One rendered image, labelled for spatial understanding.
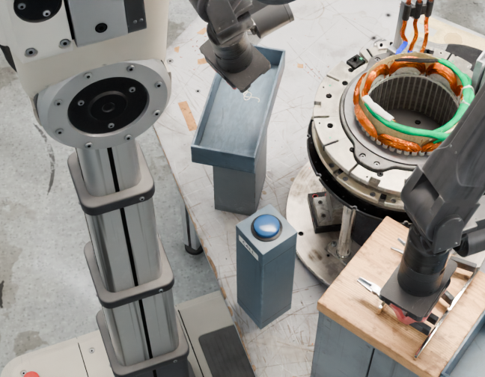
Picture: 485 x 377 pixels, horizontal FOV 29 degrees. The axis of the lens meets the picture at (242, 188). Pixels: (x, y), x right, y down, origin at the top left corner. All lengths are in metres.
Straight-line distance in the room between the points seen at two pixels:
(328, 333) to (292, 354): 0.22
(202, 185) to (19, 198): 1.10
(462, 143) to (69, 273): 1.75
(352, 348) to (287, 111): 0.68
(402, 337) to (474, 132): 0.40
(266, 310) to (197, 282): 1.01
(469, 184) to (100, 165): 0.50
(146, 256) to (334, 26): 0.85
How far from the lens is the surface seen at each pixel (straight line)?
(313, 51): 2.05
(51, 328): 2.58
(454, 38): 2.13
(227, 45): 1.36
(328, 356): 1.49
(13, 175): 2.89
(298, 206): 1.76
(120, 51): 1.02
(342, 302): 1.36
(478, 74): 1.54
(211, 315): 2.25
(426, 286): 1.22
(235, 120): 1.60
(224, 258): 1.72
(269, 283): 1.52
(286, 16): 1.38
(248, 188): 1.70
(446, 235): 1.12
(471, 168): 1.07
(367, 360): 1.41
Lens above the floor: 2.25
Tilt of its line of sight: 54 degrees down
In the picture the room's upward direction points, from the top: straight up
